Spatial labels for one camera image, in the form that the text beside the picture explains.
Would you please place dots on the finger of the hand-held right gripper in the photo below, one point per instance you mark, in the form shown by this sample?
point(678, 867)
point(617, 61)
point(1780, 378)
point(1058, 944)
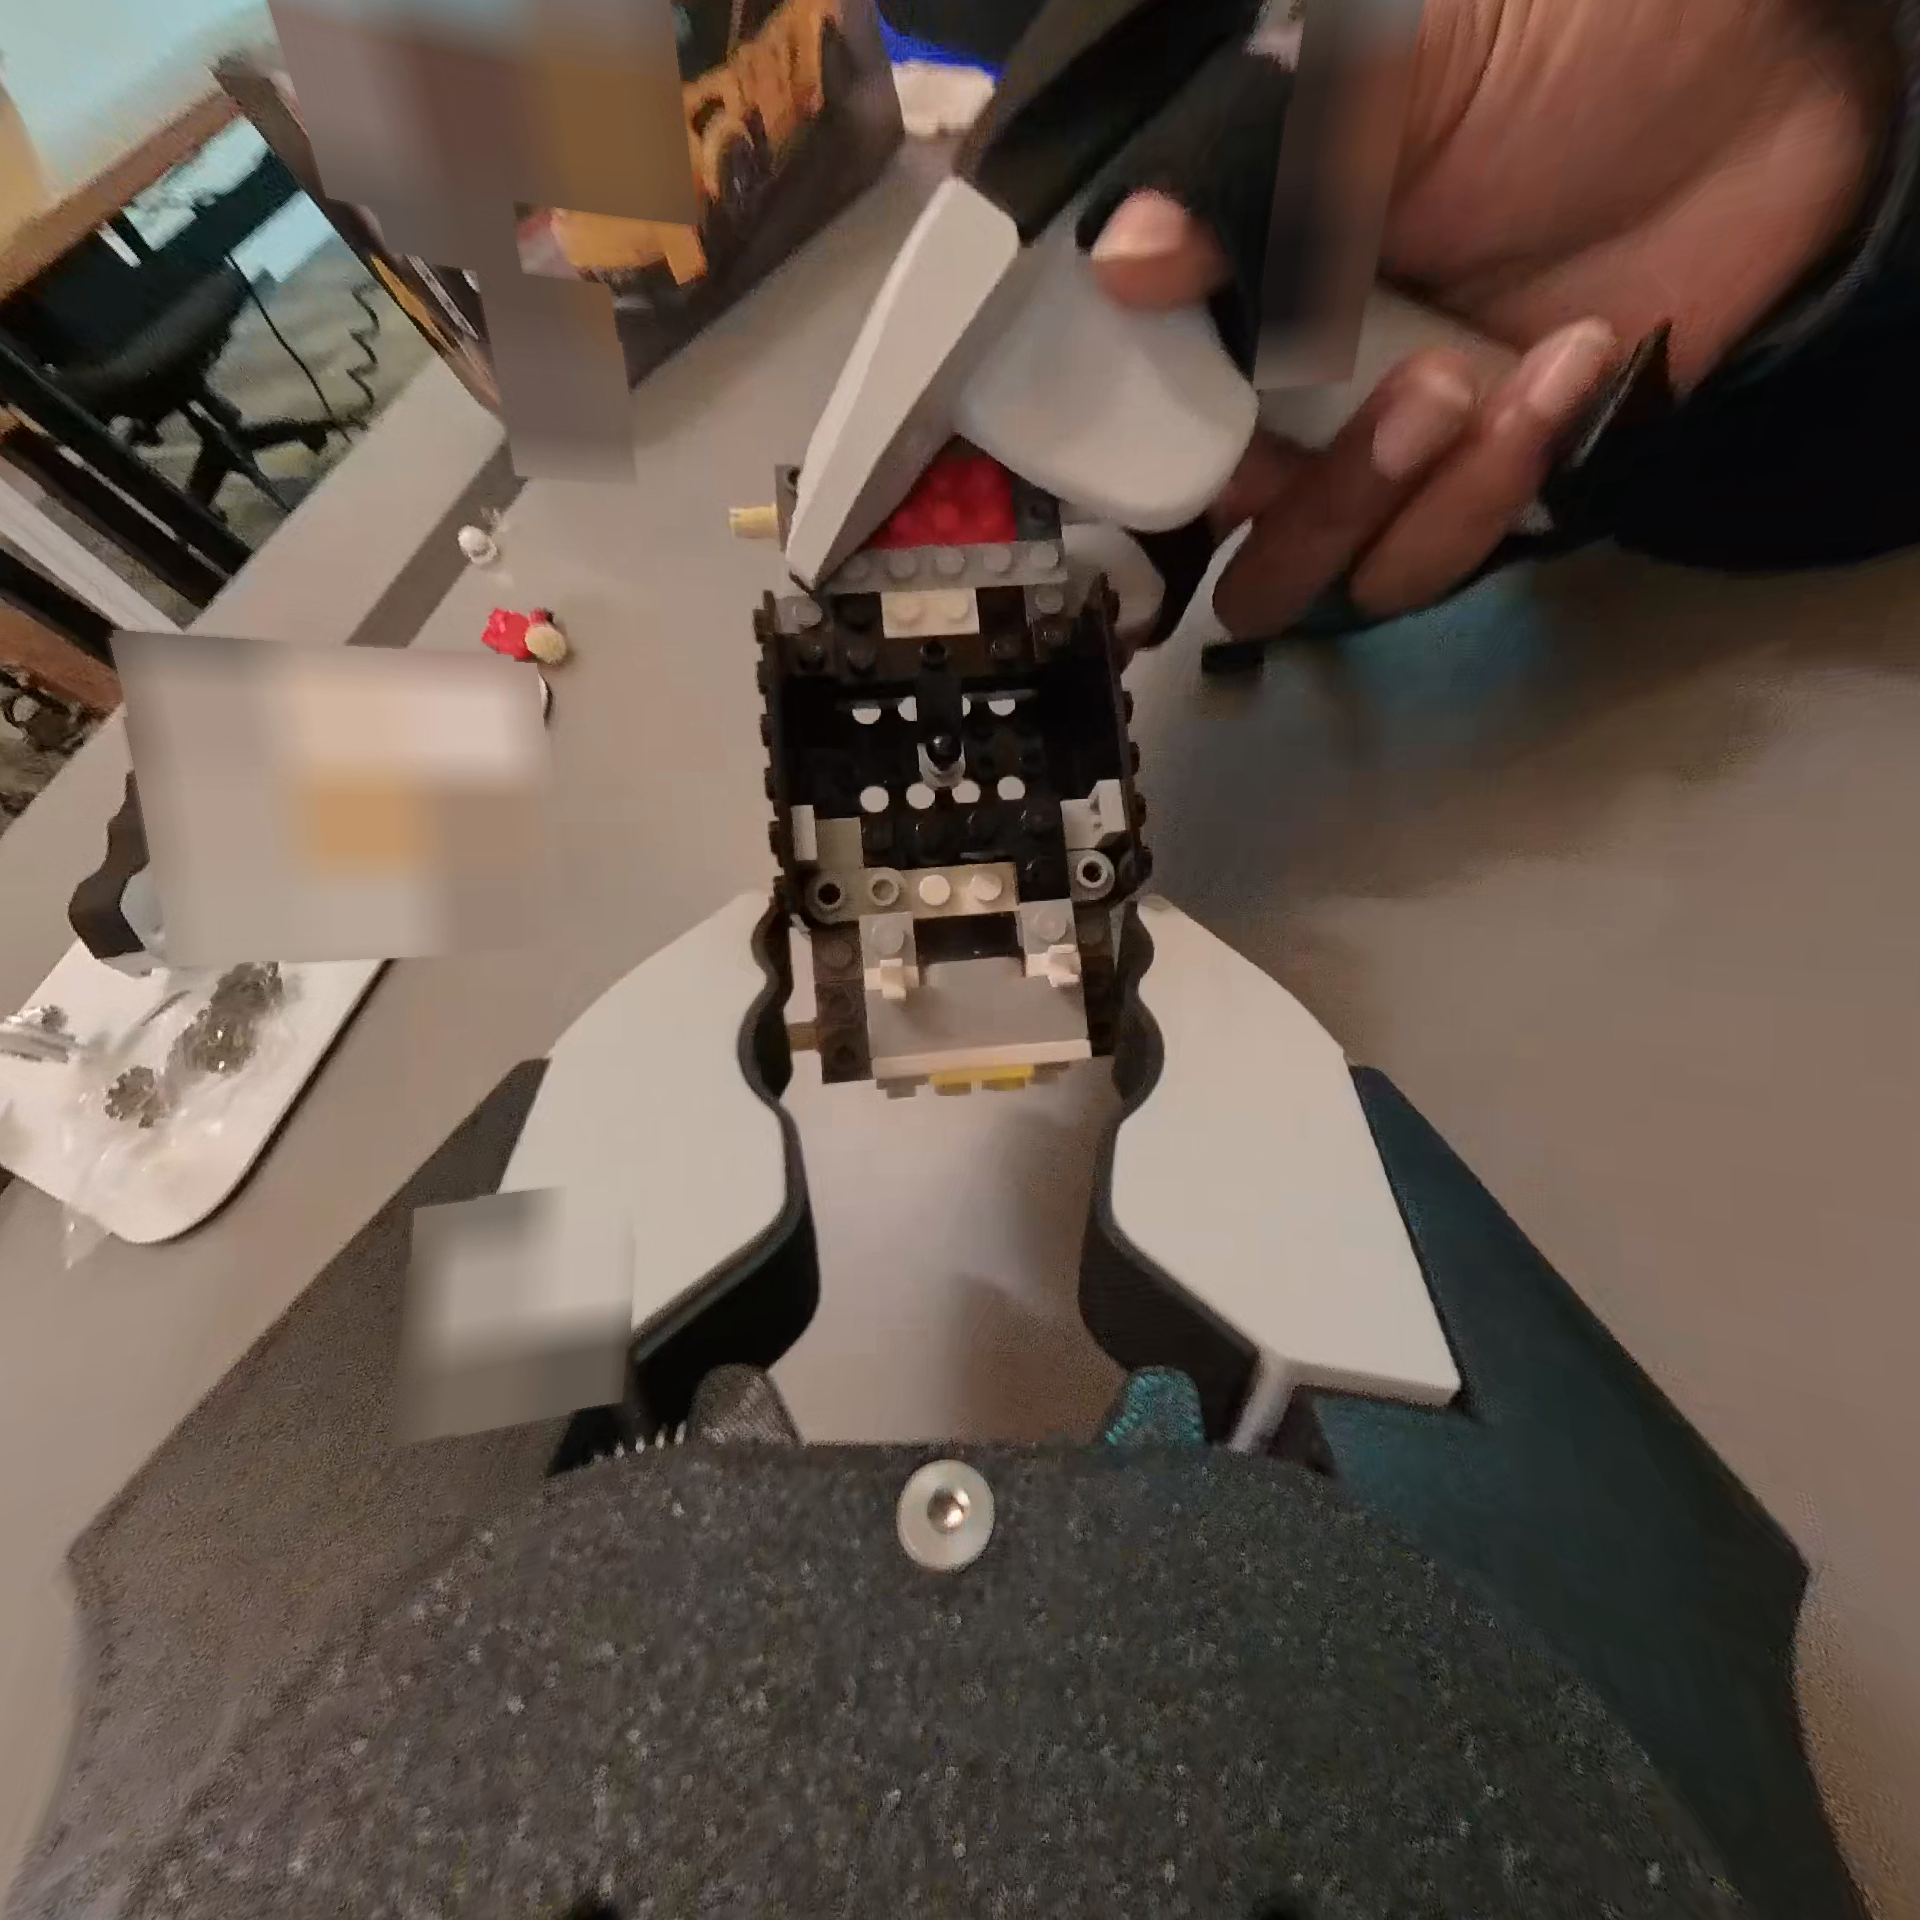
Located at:
point(887, 391)

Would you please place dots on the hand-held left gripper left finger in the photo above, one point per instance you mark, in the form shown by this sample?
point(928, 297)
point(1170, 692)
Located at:
point(660, 1094)

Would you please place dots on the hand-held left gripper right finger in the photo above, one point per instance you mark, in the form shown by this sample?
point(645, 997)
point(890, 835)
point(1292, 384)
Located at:
point(1262, 1170)

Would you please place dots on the toy brick vehicle model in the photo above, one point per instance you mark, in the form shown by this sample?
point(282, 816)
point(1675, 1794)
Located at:
point(945, 781)

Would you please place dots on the grey desk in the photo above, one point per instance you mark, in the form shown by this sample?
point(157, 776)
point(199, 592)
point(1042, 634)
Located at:
point(1425, 899)

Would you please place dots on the person's right hand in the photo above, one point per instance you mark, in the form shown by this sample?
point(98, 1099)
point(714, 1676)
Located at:
point(1620, 151)

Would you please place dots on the black toy set box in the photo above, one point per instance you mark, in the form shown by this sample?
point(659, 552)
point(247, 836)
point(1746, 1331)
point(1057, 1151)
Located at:
point(794, 134)

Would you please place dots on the small red toy figure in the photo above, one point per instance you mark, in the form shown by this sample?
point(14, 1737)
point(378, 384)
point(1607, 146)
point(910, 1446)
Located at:
point(517, 634)

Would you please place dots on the clear bag of black parts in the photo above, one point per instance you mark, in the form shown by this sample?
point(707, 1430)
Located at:
point(210, 1037)

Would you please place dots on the white book stand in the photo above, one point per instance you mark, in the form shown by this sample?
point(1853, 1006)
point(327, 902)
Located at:
point(166, 1192)

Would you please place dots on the grey block with black wavy edge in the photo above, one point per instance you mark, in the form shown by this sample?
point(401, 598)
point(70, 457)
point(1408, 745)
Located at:
point(88, 894)

